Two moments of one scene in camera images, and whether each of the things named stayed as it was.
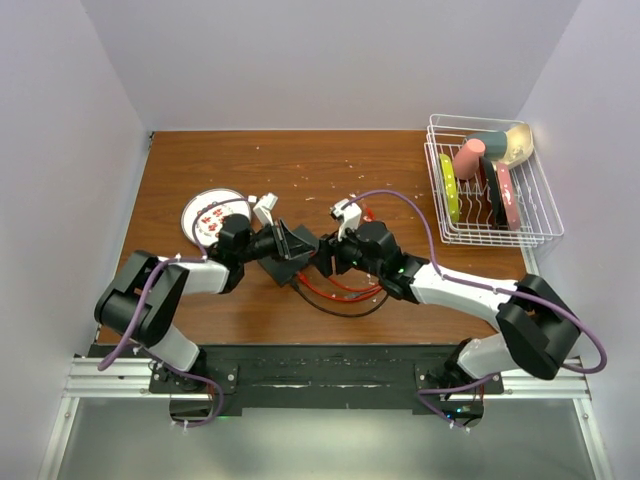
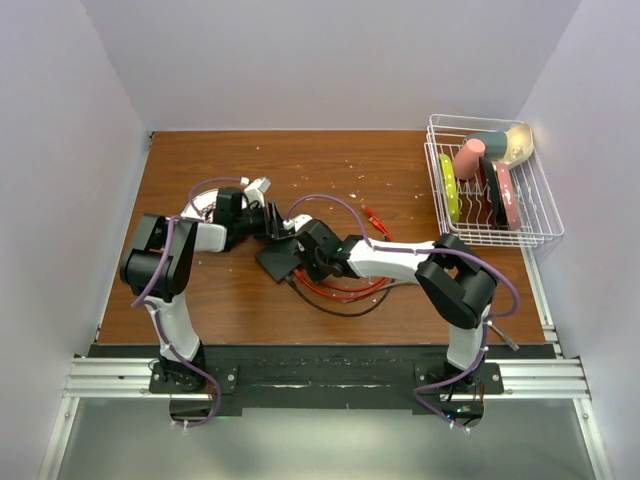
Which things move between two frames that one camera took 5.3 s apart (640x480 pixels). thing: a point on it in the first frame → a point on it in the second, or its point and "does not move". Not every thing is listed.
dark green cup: x=495 y=143 does not move
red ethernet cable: x=326 y=295 does not move
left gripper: x=289 y=245 → x=272 y=225
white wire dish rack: x=486 y=183 does not move
